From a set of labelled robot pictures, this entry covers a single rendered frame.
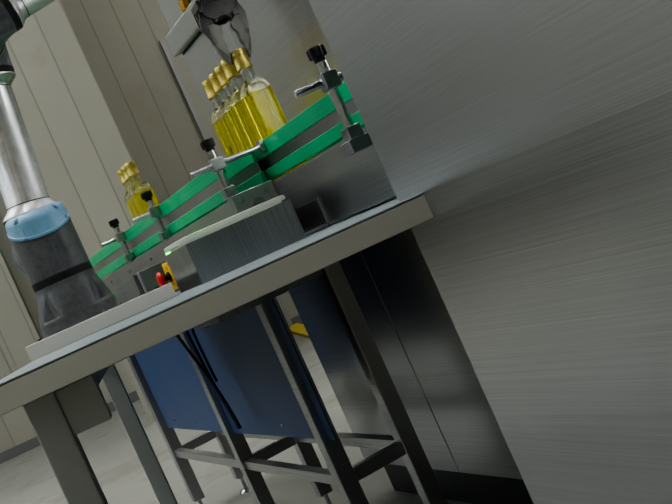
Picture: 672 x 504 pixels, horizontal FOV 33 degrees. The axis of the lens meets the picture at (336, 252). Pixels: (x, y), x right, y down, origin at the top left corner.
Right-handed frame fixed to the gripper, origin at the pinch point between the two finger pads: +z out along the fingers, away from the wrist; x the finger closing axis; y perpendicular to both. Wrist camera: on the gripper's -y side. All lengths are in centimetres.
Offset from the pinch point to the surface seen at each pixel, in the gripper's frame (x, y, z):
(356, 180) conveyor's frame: 2, -41, 36
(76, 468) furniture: 66, -83, 55
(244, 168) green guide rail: 7.1, 7.5, 21.7
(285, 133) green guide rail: 2.9, -16.2, 20.6
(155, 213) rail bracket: 20, 55, 19
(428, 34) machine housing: 13, -112, 27
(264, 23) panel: -11.0, 9.0, -5.9
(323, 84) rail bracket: 10, -68, 21
